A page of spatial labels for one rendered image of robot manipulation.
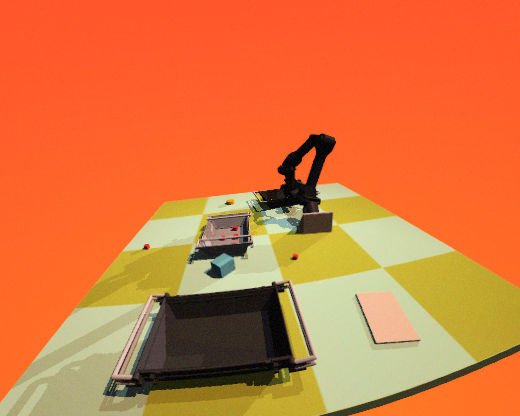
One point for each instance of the small teal block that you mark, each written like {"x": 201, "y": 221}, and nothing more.
{"x": 223, "y": 265}

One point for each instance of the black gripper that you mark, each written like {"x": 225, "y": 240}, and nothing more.
{"x": 289, "y": 190}

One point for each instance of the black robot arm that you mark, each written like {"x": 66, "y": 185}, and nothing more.
{"x": 306, "y": 195}

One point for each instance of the pink flat rectangular panel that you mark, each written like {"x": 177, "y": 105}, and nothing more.
{"x": 386, "y": 319}

